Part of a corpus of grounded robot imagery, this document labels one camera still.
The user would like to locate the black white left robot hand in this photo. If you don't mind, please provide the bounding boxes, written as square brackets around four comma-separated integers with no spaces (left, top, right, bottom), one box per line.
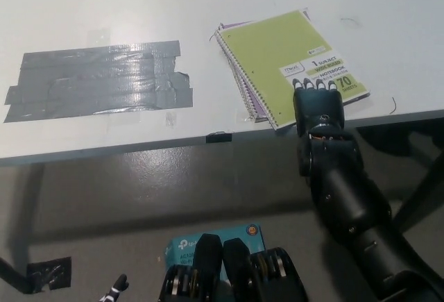
[99,273,131,302]

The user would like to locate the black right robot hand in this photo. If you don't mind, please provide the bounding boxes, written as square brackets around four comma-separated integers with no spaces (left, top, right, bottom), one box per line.
[291,76,348,133]

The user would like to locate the green spiral notebook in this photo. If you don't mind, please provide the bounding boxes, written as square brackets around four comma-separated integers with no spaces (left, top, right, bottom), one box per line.
[215,9,371,132]

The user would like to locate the black robot body blocks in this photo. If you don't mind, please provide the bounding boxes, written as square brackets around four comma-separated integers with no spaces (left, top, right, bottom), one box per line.
[158,233,309,302]

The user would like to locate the purple spiral notebook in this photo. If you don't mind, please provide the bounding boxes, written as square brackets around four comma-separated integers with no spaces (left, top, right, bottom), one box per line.
[214,7,311,124]

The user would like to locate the black floor tape patch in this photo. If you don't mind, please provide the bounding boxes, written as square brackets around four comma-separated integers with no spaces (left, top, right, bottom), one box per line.
[26,256,73,294]

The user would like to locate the teal router box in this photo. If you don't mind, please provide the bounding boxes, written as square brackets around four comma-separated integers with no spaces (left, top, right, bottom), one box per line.
[164,224,268,277]

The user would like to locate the black table leg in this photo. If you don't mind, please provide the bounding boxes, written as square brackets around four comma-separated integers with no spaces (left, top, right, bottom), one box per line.
[0,256,32,294]
[393,135,444,233]

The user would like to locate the grey duct tape patch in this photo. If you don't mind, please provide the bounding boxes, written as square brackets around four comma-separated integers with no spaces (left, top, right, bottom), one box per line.
[3,40,194,124]

